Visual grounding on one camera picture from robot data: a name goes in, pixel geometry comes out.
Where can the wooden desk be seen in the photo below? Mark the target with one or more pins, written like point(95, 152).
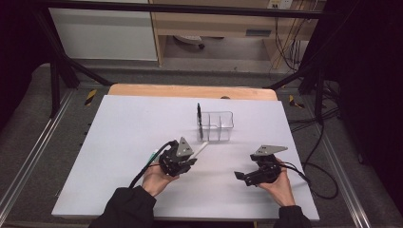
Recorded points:
point(221, 23)

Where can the wooden table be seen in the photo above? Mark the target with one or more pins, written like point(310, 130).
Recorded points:
point(177, 90)

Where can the white cabinet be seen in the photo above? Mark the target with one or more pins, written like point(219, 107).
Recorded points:
point(104, 38)

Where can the black pen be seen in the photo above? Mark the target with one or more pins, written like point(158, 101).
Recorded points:
point(199, 122)

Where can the white chair base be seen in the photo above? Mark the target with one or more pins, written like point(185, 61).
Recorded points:
point(190, 39)

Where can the black metal crossbar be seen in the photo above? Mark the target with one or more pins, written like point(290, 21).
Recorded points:
point(190, 9)

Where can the aluminium floor rail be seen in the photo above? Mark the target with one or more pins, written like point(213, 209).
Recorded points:
point(34, 148)
point(345, 183)

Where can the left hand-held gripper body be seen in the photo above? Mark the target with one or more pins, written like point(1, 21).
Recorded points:
point(174, 163)

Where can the white table board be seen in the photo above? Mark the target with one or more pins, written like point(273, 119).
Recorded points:
point(126, 126)

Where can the white pen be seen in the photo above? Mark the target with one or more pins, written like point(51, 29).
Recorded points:
point(201, 148)

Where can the clear plastic desk organizer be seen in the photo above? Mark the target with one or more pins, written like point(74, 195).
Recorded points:
point(220, 125)

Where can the person's left hand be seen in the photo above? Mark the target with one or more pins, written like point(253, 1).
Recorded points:
point(155, 182)

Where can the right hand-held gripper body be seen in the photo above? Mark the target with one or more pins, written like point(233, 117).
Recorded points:
point(267, 174)

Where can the white power outlet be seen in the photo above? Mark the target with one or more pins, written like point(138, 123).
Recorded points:
point(280, 3)

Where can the black metal stand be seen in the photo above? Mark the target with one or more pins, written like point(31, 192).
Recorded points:
point(318, 95)
point(55, 79)

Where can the person's right hand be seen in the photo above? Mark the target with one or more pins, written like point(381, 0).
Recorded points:
point(282, 191)

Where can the yellow and black tape marker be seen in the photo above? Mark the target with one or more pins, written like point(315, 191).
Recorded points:
point(90, 97)
point(295, 102)

